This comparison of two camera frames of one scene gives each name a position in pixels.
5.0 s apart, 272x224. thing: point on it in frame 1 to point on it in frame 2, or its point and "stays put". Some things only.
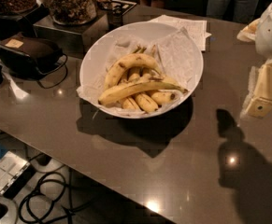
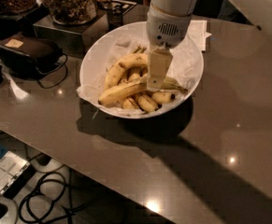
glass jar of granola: (71, 5) stays put
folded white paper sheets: (195, 27) stays put
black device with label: (29, 56) stays put
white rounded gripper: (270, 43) to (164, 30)
